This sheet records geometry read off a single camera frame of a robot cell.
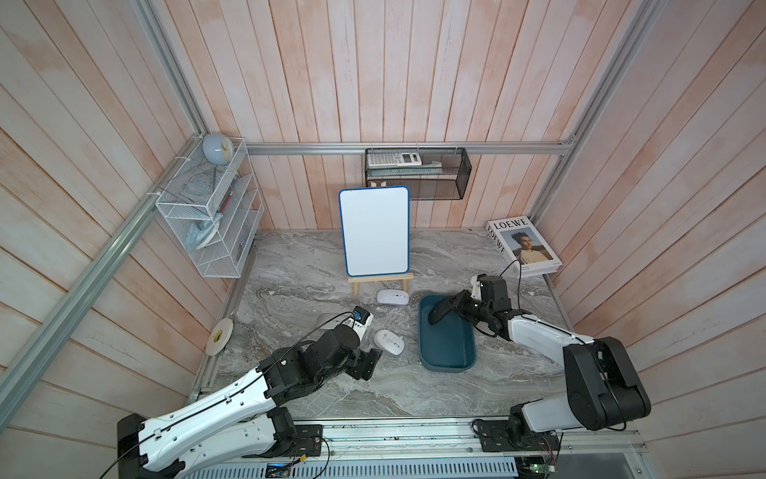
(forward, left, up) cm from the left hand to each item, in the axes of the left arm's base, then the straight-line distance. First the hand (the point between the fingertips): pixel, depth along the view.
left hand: (365, 350), depth 72 cm
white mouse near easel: (+24, -8, -15) cm, 30 cm away
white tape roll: (+11, +47, -17) cm, 52 cm away
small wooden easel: (+28, -12, -8) cm, 31 cm away
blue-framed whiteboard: (+36, -3, +6) cm, 36 cm away
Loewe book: (+46, -58, -12) cm, 75 cm away
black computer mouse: (+18, -23, -12) cm, 31 cm away
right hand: (+21, -25, -9) cm, 34 cm away
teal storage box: (+8, -25, -16) cm, 30 cm away
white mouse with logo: (+8, -7, -14) cm, 17 cm away
